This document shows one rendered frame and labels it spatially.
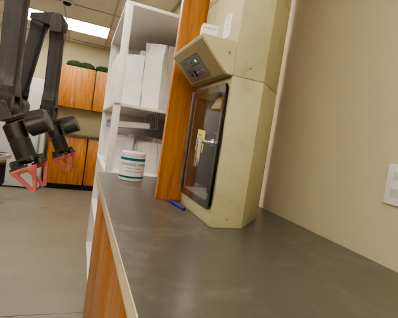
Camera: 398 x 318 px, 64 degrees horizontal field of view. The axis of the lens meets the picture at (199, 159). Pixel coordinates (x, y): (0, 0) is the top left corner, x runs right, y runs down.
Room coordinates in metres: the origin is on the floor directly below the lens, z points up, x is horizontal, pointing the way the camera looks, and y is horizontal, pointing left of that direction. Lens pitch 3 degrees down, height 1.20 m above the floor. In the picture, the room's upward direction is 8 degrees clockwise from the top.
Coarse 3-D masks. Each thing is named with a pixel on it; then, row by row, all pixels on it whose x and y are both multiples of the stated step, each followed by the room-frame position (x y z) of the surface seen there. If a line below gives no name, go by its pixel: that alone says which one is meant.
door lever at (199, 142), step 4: (196, 140) 0.99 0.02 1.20; (200, 140) 0.99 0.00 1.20; (204, 140) 1.00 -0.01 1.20; (212, 140) 1.00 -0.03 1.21; (196, 144) 0.99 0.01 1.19; (200, 144) 0.99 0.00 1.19; (212, 144) 1.00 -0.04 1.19; (196, 148) 0.99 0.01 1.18; (200, 148) 0.99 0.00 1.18; (196, 152) 0.99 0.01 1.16; (200, 152) 0.99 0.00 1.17; (196, 156) 0.99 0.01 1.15; (196, 160) 0.99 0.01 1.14; (196, 164) 0.99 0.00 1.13
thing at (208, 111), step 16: (208, 96) 1.10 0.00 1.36; (224, 96) 0.97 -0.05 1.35; (208, 112) 1.07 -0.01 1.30; (224, 112) 0.97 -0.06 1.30; (192, 128) 1.21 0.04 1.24; (208, 128) 1.05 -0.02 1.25; (192, 144) 1.19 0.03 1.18; (208, 144) 1.03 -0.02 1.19; (192, 160) 1.16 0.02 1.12; (208, 160) 1.01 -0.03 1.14; (192, 176) 1.14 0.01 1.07; (208, 176) 1.00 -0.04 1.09; (192, 192) 1.12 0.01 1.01; (208, 192) 0.98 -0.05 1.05; (208, 208) 0.97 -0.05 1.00
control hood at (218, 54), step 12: (204, 36) 0.93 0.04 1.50; (192, 48) 1.03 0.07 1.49; (204, 48) 0.96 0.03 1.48; (216, 48) 0.94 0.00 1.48; (228, 48) 0.96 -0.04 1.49; (180, 60) 1.18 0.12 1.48; (204, 60) 1.01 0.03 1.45; (216, 60) 0.95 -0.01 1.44; (228, 60) 0.96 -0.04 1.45; (216, 72) 1.00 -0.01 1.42; (228, 72) 0.96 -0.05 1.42; (192, 84) 1.23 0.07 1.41
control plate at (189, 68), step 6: (186, 60) 1.13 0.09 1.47; (192, 60) 1.09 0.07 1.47; (198, 60) 1.05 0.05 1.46; (186, 66) 1.16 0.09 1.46; (192, 66) 1.12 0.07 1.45; (198, 66) 1.08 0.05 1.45; (204, 66) 1.04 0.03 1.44; (186, 72) 1.20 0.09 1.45; (192, 72) 1.15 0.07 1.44; (204, 72) 1.07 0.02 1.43; (192, 78) 1.19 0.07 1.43; (198, 78) 1.14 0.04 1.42
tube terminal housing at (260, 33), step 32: (224, 0) 1.12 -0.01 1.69; (256, 0) 0.98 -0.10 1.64; (256, 32) 0.99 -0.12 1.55; (256, 64) 0.99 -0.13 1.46; (256, 96) 1.00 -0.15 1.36; (224, 128) 0.97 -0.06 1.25; (256, 128) 1.00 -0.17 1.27; (224, 160) 0.97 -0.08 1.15; (256, 160) 1.06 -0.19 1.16; (224, 192) 0.98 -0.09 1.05; (256, 192) 1.13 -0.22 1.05; (224, 224) 0.98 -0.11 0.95
